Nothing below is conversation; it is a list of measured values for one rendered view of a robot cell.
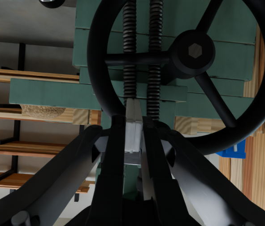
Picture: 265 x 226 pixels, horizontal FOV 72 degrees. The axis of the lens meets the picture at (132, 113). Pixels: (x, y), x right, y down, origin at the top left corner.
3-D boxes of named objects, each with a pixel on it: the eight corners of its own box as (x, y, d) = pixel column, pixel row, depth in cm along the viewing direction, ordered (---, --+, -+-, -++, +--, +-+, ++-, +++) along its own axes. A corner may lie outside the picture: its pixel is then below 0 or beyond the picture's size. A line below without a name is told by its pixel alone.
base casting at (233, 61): (257, 44, 44) (254, 81, 44) (183, 80, 102) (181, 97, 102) (72, 27, 43) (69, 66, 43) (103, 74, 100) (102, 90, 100)
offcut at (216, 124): (219, 119, 51) (217, 133, 51) (211, 118, 48) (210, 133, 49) (234, 120, 48) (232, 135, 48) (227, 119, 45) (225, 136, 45)
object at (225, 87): (245, 80, 44) (243, 96, 44) (206, 89, 65) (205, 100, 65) (80, 66, 43) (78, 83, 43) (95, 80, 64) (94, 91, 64)
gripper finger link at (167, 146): (143, 139, 14) (181, 142, 14) (140, 115, 19) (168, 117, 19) (141, 156, 14) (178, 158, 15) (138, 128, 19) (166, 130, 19)
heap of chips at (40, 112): (51, 106, 43) (50, 122, 44) (69, 107, 57) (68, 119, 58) (13, 103, 43) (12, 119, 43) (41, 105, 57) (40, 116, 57)
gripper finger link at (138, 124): (134, 121, 15) (143, 122, 15) (133, 97, 22) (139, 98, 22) (131, 152, 16) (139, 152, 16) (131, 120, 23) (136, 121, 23)
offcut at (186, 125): (175, 115, 47) (174, 132, 47) (192, 117, 44) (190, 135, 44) (182, 116, 50) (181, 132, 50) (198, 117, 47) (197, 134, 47)
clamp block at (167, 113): (178, 101, 34) (175, 148, 34) (163, 103, 48) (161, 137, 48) (100, 94, 34) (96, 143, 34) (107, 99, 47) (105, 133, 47)
